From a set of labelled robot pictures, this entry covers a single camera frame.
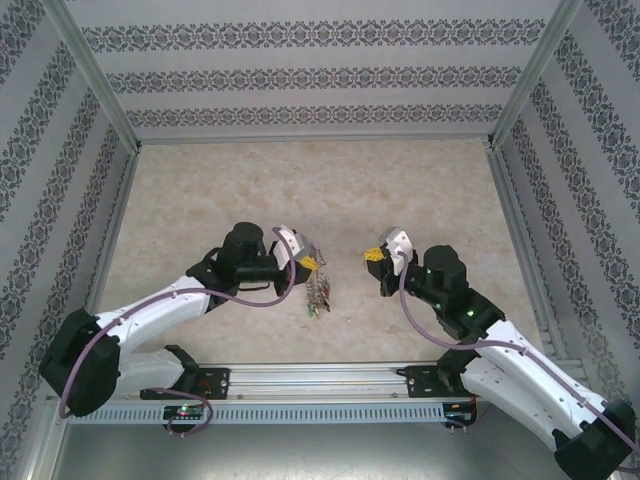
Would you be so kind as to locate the metal disc keyring organizer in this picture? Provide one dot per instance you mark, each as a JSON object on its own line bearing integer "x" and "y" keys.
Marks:
{"x": 315, "y": 290}

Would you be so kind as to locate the green tag key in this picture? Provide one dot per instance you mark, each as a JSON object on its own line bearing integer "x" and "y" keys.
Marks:
{"x": 311, "y": 311}

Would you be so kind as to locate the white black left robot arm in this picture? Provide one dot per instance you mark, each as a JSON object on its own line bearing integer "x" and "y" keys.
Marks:
{"x": 150, "y": 310}

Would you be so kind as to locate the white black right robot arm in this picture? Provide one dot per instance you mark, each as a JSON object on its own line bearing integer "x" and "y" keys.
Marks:
{"x": 530, "y": 370}

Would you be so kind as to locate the small green circuit board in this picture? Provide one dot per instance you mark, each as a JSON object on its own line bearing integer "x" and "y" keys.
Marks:
{"x": 185, "y": 411}
{"x": 460, "y": 416}

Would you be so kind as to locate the aluminium frame floor rail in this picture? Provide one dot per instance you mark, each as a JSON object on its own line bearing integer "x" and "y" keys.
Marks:
{"x": 111, "y": 230}
{"x": 315, "y": 139}
{"x": 520, "y": 230}

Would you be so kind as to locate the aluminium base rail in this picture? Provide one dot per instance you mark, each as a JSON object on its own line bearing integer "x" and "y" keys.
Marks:
{"x": 320, "y": 382}

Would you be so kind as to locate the aluminium frame post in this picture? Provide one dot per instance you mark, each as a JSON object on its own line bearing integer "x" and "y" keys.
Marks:
{"x": 94, "y": 75}
{"x": 530, "y": 75}

